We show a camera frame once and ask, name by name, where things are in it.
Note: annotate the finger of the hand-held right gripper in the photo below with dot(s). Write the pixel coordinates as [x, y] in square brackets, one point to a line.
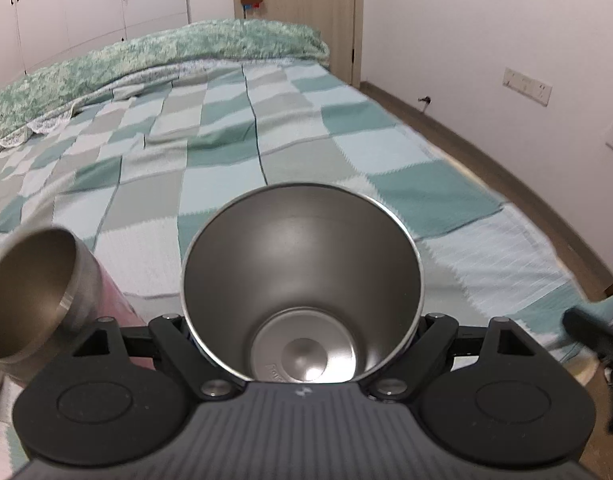
[588, 327]

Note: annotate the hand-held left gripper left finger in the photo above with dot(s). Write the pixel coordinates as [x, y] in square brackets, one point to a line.
[172, 341]

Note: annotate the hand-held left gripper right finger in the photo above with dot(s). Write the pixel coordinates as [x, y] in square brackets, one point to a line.
[435, 341]

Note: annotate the pink stainless steel cup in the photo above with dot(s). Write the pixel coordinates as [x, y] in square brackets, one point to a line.
[41, 290]

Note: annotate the checkered green blanket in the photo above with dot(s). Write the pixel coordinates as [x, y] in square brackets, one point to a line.
[306, 125]

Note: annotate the fluffy green blanket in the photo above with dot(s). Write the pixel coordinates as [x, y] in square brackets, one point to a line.
[151, 50]

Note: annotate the white wardrobe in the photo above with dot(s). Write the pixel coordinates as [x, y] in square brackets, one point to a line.
[86, 5]

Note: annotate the black wall plug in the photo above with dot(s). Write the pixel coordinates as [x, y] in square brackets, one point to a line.
[426, 101]

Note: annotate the long white wall socket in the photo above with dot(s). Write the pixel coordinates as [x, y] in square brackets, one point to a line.
[527, 86]

